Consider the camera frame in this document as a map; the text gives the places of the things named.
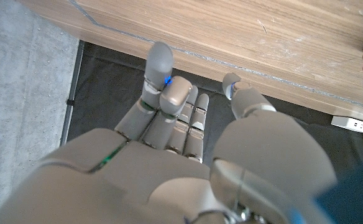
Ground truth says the black backdrop curtain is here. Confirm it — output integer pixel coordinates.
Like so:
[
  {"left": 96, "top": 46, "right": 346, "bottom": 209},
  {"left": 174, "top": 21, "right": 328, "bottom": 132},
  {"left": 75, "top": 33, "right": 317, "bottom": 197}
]
[{"left": 60, "top": 40, "right": 363, "bottom": 175}]

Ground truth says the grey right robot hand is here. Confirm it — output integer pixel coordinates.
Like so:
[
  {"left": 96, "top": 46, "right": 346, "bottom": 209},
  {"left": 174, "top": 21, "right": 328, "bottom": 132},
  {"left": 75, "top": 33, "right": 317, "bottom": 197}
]
[{"left": 0, "top": 41, "right": 338, "bottom": 224}]

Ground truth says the black backdrop stand pole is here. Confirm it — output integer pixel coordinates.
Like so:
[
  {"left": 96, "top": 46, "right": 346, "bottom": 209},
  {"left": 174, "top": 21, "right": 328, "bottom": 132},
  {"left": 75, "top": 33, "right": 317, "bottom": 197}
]
[{"left": 59, "top": 40, "right": 85, "bottom": 147}]

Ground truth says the blue right wrist connector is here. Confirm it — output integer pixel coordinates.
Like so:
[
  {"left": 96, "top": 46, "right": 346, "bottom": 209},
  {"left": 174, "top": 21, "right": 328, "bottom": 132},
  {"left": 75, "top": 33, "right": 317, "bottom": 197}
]
[{"left": 313, "top": 155, "right": 363, "bottom": 224}]

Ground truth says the white power strip box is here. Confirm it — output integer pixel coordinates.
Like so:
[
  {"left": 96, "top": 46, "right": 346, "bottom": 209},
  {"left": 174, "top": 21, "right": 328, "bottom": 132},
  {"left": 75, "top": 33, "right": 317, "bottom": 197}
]
[{"left": 330, "top": 115, "right": 363, "bottom": 135}]

